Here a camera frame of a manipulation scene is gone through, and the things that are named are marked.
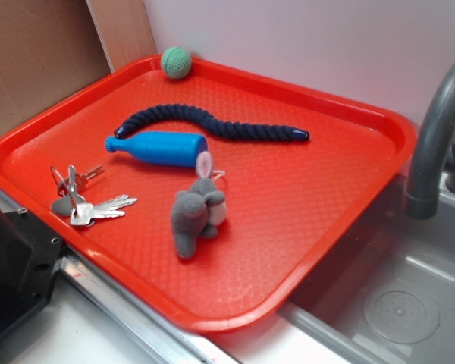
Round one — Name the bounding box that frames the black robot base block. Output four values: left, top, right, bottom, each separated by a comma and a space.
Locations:
0, 209, 65, 341

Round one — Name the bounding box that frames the red plastic tray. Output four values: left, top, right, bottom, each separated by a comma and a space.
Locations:
0, 56, 416, 333

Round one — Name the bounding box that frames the grey plush bunny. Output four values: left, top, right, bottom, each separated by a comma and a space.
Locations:
171, 151, 228, 260

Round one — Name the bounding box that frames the blue plastic toy bottle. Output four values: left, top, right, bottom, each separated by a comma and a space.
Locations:
105, 131, 208, 168

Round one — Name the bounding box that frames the green textured ball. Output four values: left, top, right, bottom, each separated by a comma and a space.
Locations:
161, 46, 192, 80

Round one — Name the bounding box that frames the silver key bunch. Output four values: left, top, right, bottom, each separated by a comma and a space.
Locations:
50, 165, 137, 228

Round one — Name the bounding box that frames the grey plastic sink basin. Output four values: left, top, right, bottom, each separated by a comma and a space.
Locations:
279, 177, 455, 363

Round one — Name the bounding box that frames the grey sink faucet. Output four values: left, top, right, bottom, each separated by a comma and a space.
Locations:
403, 64, 455, 219

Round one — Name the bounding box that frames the brown cardboard panel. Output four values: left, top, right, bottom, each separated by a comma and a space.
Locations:
0, 1, 156, 136

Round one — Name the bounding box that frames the dark blue twisted rope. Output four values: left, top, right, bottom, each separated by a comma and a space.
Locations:
114, 103, 311, 144

